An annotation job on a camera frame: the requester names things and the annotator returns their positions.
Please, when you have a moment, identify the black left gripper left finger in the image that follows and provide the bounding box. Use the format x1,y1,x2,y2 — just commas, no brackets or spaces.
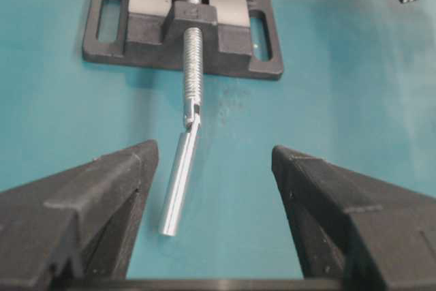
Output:
1,140,159,290

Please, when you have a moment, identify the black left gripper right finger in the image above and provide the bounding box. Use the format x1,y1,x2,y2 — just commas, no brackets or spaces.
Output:
271,145,435,290

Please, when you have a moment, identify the silver vise screw handle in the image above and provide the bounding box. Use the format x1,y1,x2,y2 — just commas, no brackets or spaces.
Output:
157,0,207,238

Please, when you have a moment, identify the black metal bench vise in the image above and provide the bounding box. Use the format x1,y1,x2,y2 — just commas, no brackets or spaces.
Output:
82,0,284,80

